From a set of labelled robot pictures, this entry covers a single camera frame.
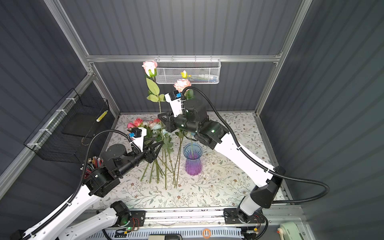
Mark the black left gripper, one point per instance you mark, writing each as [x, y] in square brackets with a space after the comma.
[150, 155]

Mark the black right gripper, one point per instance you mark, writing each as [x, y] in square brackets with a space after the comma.
[170, 121]

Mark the pink carnation flower stem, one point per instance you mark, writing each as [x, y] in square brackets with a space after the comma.
[183, 83]

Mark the light pink rose stem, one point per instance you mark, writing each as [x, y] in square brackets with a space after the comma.
[154, 95]

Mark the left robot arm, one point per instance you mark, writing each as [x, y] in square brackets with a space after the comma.
[58, 225]

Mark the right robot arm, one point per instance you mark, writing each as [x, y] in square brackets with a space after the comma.
[191, 116]

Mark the purple ribbed glass vase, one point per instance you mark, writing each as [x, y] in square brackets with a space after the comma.
[193, 153]

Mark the red pen cup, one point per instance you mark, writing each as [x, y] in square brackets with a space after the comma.
[93, 164]

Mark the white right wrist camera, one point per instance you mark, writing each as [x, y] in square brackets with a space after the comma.
[174, 99]

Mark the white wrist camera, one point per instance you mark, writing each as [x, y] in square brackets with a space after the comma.
[174, 99]
[137, 136]

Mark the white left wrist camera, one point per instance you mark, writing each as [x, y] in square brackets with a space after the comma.
[137, 136]

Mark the white wire wall basket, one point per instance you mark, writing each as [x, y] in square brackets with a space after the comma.
[168, 73]

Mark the black wire wall basket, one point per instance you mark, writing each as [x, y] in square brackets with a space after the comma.
[68, 136]

